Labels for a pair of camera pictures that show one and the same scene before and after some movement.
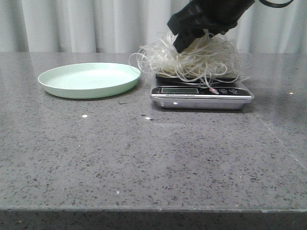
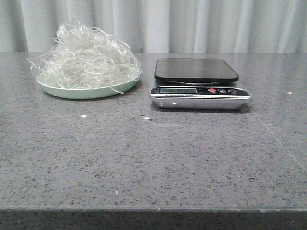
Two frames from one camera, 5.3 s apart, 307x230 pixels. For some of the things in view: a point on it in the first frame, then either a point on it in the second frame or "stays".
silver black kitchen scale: x=200 y=92 stays
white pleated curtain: x=123 y=26 stays
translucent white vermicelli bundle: x=210 y=58 to x=80 y=56
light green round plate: x=90 y=80 stays
